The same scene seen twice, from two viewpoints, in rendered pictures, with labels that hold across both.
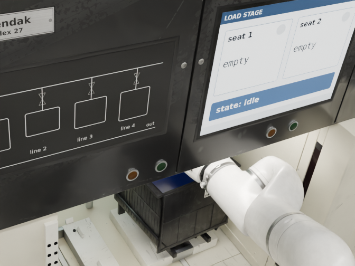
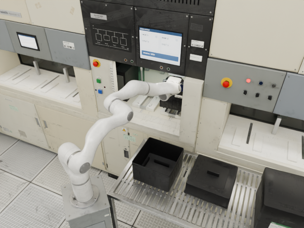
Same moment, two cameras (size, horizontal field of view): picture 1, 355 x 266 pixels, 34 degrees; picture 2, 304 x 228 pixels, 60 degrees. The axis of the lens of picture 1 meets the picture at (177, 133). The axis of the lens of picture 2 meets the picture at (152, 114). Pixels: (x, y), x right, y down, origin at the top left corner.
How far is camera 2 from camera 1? 1.52 m
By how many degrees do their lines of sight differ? 47
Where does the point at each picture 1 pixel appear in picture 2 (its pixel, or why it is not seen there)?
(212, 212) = (178, 104)
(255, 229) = not seen: hidden behind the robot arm
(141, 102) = (124, 42)
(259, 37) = (150, 36)
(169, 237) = (163, 103)
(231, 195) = not seen: hidden behind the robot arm
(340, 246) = (133, 82)
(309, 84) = (170, 57)
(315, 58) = (169, 49)
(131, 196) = not seen: hidden behind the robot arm
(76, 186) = (114, 56)
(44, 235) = (110, 65)
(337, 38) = (175, 46)
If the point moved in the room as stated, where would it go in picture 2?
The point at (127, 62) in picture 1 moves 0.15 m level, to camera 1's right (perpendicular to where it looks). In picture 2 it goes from (120, 31) to (130, 39)
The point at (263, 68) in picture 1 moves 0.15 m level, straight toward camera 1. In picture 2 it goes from (154, 45) to (131, 49)
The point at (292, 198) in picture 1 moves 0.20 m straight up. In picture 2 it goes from (162, 87) to (163, 61)
